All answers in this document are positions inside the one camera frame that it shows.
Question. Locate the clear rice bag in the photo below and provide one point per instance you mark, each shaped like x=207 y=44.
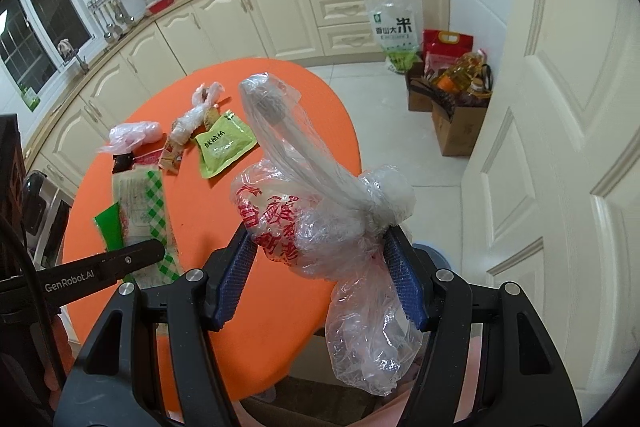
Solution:
x=395 y=27

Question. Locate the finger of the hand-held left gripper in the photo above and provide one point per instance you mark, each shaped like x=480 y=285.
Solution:
x=135 y=259

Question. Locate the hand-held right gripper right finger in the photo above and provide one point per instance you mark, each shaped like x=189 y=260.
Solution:
x=406 y=282

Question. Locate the brown snack wrapper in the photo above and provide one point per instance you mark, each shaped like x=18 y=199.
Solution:
x=212 y=117

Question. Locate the pinkish hanging cloth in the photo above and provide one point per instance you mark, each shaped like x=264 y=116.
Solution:
x=65 y=48

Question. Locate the hanging kitchen utensils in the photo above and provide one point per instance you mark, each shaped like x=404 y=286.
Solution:
x=112 y=19

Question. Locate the cream base cabinets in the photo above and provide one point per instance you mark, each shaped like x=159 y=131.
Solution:
x=280 y=7

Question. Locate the green checkered packet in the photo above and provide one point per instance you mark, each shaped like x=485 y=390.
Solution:
x=140 y=202

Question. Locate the white panel door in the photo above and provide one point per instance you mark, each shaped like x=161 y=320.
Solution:
x=550 y=107

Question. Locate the orange round table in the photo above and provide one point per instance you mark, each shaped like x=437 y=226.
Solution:
x=200 y=217

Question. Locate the steel faucet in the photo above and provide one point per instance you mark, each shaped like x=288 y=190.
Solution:
x=80 y=63

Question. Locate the brown cardboard box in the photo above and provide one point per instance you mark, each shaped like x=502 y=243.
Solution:
x=460 y=132

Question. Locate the red plastic basin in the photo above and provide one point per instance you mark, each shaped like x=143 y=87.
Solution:
x=161 y=3

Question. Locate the orange snack wrapper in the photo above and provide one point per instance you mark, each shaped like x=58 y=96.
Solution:
x=171 y=157

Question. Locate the clear red-printed plastic bag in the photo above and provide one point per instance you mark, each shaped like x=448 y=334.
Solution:
x=310 y=217

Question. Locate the cooking oil bottle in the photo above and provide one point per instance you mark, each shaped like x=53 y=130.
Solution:
x=460 y=74

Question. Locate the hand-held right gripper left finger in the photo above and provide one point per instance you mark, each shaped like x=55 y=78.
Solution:
x=235 y=277

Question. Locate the green snack packet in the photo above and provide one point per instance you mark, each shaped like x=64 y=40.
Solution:
x=225 y=144

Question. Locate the red rice bag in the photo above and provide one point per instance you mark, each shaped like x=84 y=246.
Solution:
x=445 y=47

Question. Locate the dark snack wrapper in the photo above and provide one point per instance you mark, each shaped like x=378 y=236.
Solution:
x=123 y=163

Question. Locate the clear knotted plastic bag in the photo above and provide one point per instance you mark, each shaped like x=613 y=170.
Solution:
x=192 y=119

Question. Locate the white plastic bag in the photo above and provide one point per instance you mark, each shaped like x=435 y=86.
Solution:
x=135 y=134

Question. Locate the kitchen window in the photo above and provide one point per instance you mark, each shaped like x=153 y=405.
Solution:
x=50 y=2

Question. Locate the blue trash bin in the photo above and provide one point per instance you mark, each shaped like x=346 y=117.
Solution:
x=435 y=254

